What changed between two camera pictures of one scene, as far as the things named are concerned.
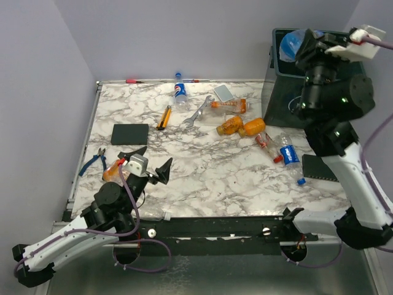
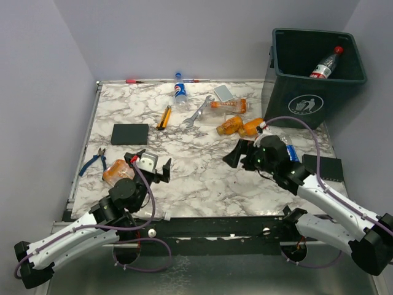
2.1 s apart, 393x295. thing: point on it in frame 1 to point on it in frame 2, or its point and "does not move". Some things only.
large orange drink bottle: [112, 173] does not move
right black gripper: [314, 48] to [233, 157]
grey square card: [223, 93] does not move
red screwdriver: [133, 81] does not move
